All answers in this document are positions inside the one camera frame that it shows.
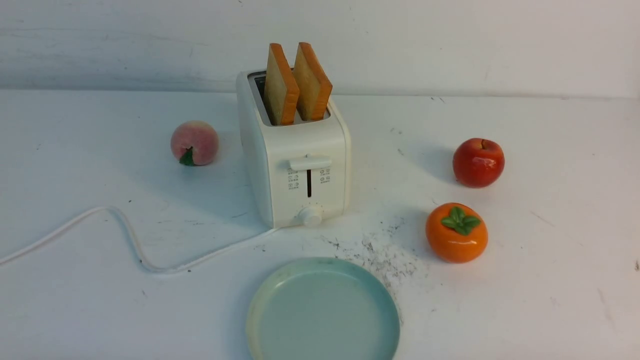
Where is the red apple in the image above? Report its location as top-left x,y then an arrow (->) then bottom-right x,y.
452,137 -> 506,188

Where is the white toaster power cord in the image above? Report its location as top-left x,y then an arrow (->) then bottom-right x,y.
0,205 -> 279,275

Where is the pink peach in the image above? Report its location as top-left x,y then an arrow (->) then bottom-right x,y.
170,120 -> 220,167

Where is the light blue-green plate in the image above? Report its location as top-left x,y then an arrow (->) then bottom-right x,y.
245,257 -> 401,360

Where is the orange persimmon with green leaf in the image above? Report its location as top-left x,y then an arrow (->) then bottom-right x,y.
425,202 -> 489,264

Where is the toast slice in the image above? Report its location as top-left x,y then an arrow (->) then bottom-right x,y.
263,43 -> 300,126
292,42 -> 333,121

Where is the white two-slot toaster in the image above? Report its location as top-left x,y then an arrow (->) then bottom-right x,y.
235,69 -> 352,229

